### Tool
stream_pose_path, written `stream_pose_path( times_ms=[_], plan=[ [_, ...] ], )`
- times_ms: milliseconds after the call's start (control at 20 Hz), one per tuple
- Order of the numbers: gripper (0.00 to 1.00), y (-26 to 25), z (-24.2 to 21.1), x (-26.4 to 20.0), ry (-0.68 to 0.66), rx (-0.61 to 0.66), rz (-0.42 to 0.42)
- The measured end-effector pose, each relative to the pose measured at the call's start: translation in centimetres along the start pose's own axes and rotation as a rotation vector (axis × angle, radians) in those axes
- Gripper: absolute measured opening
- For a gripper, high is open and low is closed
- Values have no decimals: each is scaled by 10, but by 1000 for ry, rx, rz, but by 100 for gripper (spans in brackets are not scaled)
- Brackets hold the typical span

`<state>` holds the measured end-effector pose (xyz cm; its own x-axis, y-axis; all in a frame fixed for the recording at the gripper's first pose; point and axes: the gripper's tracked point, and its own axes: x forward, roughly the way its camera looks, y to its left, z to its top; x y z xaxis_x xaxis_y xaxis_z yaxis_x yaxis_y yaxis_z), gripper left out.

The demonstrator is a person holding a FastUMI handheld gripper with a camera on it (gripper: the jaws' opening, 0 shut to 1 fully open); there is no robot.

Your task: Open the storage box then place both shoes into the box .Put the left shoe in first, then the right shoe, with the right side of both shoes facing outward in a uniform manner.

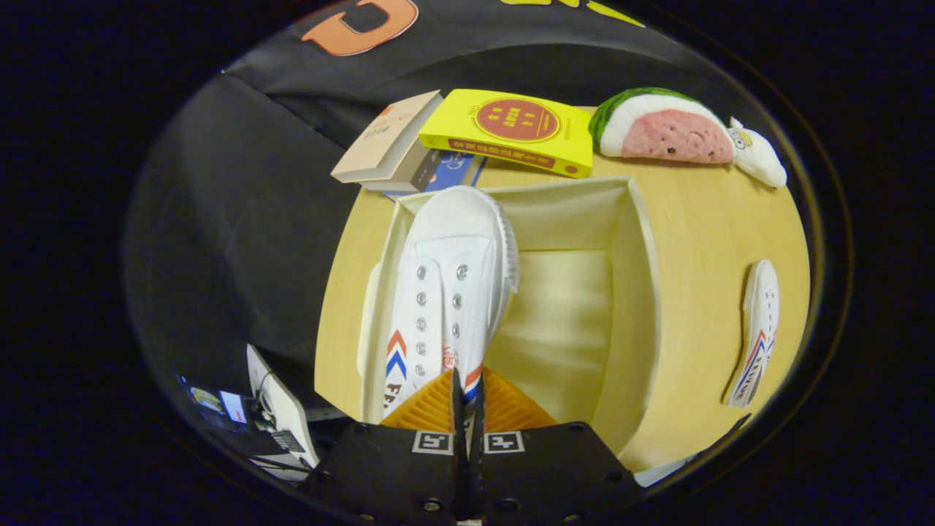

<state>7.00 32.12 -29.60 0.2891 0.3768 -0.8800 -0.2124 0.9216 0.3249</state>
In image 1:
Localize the blue book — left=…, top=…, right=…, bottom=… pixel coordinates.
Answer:
left=362, top=142, right=489, bottom=202

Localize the white plush toy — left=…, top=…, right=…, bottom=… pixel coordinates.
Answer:
left=727, top=117, right=788, bottom=189

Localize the white canvas shoe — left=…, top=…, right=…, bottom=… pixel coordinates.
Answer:
left=381, top=186, right=521, bottom=432
left=723, top=259, right=781, bottom=408

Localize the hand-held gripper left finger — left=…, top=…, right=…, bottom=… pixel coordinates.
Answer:
left=303, top=367, right=468, bottom=523

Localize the yellow book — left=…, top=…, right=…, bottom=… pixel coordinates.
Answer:
left=418, top=89, right=594, bottom=179

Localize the white laptop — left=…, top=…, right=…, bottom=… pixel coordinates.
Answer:
left=246, top=345, right=320, bottom=468

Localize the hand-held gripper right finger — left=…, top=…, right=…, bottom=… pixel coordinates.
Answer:
left=467, top=367, right=647, bottom=523

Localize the cream fabric storage box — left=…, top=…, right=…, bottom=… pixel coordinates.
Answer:
left=358, top=175, right=664, bottom=457

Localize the watermelon slice plush toy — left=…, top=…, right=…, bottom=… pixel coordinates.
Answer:
left=589, top=88, right=736, bottom=166

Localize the beige book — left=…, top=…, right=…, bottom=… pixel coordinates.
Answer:
left=330, top=90, right=445, bottom=183

